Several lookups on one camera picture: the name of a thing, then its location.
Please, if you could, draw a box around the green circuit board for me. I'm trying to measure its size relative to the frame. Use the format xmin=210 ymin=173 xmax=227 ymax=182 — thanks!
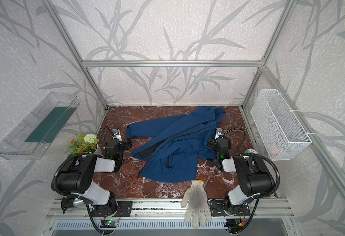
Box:
xmin=101 ymin=219 xmax=118 ymax=228

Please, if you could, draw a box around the grey knit work glove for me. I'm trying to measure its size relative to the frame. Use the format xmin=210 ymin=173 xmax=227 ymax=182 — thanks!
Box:
xmin=181 ymin=180 xmax=212 ymax=229

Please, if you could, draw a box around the white wire mesh basket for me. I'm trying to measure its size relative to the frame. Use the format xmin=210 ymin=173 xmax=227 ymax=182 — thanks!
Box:
xmin=251 ymin=89 xmax=312 ymax=161

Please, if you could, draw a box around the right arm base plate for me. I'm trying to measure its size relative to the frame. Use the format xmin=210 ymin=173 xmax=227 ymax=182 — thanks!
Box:
xmin=208 ymin=199 xmax=251 ymax=217

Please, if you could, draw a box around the blue jacket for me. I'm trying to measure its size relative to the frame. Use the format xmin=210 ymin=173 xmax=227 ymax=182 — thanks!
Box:
xmin=126 ymin=107 xmax=226 ymax=183

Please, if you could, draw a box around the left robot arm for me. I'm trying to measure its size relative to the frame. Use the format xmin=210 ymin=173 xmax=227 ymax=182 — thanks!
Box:
xmin=51 ymin=138 xmax=132 ymax=215

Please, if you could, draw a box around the potted artificial flower plant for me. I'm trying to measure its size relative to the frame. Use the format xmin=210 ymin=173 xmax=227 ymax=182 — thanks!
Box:
xmin=67 ymin=133 xmax=102 ymax=155

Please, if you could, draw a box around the clear plastic wall shelf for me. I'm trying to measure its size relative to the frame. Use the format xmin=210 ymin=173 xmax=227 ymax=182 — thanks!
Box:
xmin=0 ymin=92 xmax=80 ymax=160

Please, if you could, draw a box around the pink item in basket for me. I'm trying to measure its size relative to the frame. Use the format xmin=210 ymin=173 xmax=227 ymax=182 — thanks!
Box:
xmin=268 ymin=145 xmax=281 ymax=156

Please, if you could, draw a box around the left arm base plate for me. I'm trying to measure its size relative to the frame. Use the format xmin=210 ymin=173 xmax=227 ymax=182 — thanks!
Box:
xmin=91 ymin=201 xmax=133 ymax=217

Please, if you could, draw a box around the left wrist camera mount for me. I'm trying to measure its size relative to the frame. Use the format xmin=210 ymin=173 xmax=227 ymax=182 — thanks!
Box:
xmin=110 ymin=129 xmax=122 ymax=142

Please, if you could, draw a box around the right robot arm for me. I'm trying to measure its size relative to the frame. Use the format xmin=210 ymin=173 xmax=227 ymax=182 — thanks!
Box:
xmin=208 ymin=137 xmax=281 ymax=216

